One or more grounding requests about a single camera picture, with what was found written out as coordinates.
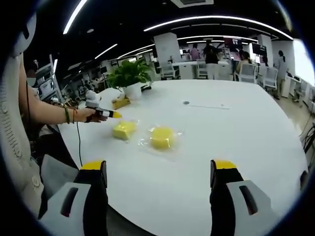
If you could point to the white office chair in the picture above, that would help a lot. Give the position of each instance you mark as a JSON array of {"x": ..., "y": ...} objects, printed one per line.
[
  {"x": 201, "y": 70},
  {"x": 270, "y": 77},
  {"x": 168, "y": 70},
  {"x": 247, "y": 73}
]

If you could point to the ceiling air conditioner vent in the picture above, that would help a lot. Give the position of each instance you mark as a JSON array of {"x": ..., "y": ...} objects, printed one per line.
[{"x": 192, "y": 2}]

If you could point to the ceiling light strip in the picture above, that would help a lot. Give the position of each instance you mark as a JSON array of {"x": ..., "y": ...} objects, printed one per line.
[
  {"x": 73, "y": 17},
  {"x": 106, "y": 51},
  {"x": 211, "y": 17}
]

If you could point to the metal storage shelf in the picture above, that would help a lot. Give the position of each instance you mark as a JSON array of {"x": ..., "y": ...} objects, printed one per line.
[{"x": 48, "y": 83}]

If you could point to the person's left hand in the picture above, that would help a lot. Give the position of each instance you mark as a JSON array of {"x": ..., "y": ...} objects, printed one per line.
[{"x": 87, "y": 114}]

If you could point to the green potted plant white pot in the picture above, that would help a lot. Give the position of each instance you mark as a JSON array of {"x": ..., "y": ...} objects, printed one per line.
[{"x": 130, "y": 72}]

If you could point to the yellow tissue box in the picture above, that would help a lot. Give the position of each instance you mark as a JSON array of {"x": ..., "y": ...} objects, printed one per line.
[{"x": 121, "y": 103}]

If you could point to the person's grey trousers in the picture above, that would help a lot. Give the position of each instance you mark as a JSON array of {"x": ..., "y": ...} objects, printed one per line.
[{"x": 57, "y": 173}]

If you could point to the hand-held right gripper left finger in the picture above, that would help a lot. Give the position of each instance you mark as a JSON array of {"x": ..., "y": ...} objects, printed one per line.
[{"x": 94, "y": 209}]

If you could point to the round ceiling speaker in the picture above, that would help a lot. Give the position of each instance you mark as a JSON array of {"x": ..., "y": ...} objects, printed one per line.
[{"x": 90, "y": 30}]

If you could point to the yellow square silicone block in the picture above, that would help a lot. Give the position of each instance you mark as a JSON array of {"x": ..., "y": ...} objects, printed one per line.
[{"x": 124, "y": 129}]

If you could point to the yellow round silicone block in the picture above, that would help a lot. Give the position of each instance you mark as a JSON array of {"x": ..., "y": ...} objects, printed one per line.
[{"x": 162, "y": 137}]

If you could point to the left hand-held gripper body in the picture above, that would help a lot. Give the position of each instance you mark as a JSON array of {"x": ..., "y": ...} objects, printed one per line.
[{"x": 92, "y": 98}]

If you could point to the red display screen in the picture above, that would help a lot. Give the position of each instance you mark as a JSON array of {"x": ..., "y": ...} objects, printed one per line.
[{"x": 233, "y": 41}]

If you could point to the black display screen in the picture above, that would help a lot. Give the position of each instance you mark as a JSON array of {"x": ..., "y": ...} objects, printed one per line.
[{"x": 259, "y": 49}]

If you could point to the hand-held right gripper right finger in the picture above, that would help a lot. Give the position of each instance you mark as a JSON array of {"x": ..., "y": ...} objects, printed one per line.
[{"x": 221, "y": 209}]

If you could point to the person's white knit sweater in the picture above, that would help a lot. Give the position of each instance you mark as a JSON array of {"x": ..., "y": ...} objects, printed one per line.
[{"x": 14, "y": 137}]

